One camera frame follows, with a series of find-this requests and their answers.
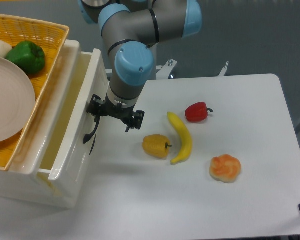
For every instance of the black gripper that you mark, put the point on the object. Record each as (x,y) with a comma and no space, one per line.
(103,108)

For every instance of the white drawer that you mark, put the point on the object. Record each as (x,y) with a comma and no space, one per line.
(65,163)

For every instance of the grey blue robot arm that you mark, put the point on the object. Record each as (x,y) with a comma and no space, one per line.
(130,29)

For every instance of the white drawer cabinet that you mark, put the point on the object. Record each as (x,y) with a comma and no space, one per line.
(28,176)

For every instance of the yellow bell pepper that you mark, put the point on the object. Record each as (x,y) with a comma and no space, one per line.
(157,145)

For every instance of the yellow banana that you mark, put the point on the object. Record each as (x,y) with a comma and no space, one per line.
(184,136)

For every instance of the red bell pepper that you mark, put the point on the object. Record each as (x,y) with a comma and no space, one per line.
(197,112)

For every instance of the green bell pepper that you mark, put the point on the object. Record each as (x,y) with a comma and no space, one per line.
(28,56)

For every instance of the pink plate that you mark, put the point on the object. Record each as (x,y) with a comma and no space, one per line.
(17,99)

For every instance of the orange bread roll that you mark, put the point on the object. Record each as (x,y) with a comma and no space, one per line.
(225,168)

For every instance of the black lower drawer handle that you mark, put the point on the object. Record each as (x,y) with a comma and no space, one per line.
(92,145)

